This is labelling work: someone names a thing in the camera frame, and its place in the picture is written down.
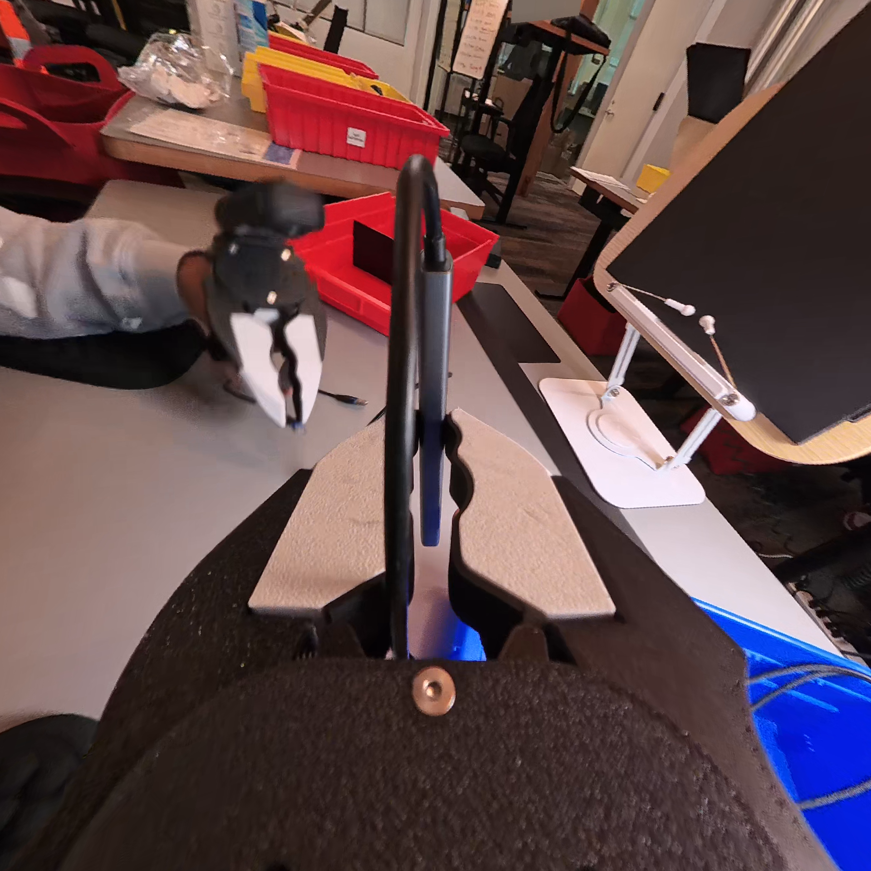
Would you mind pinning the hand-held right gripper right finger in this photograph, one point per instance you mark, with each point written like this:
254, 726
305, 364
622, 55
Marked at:
524, 537

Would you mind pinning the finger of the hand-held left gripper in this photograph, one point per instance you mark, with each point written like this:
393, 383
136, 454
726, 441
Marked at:
258, 360
309, 354

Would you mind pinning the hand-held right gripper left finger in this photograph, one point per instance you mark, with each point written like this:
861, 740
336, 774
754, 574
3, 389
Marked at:
326, 531

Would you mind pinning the grey usb hub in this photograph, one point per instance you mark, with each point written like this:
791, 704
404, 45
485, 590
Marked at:
435, 381

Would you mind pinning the red plastic bin black divider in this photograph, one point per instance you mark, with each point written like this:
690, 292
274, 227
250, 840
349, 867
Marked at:
422, 272

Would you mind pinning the blue plastic bin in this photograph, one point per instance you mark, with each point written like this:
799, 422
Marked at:
816, 735

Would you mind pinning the person's left forearm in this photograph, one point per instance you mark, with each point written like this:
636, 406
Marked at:
81, 279

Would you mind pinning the person's left hand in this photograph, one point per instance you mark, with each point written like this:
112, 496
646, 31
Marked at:
194, 286

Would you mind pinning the wooden edged desk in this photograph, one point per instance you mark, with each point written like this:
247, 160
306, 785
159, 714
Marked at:
326, 177

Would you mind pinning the paper sheet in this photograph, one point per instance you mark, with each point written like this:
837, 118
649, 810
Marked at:
197, 133

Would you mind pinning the red plastic bin white label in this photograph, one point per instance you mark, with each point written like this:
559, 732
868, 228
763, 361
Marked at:
326, 122

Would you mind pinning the long yellow plastic bin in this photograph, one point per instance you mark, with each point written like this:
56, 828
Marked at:
255, 78

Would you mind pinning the crumpled clear plastic wrap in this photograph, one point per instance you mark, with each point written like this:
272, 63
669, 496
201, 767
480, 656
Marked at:
177, 71

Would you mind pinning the red storage crate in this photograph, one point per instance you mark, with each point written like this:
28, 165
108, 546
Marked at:
592, 320

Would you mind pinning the red felt tote bag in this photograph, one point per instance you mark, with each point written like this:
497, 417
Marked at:
54, 129

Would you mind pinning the black office chair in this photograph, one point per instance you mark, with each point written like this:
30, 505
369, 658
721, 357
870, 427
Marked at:
497, 143

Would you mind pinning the white power strip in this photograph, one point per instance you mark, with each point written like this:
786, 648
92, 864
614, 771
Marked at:
827, 622

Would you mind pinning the whiteboard with writing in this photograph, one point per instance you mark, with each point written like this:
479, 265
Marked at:
480, 37

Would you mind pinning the orange traffic cone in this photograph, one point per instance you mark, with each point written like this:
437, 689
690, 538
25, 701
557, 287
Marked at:
13, 30

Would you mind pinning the small yellow bin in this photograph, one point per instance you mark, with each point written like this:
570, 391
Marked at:
653, 178

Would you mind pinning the black faced wooden board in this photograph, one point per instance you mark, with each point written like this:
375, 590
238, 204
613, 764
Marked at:
762, 224

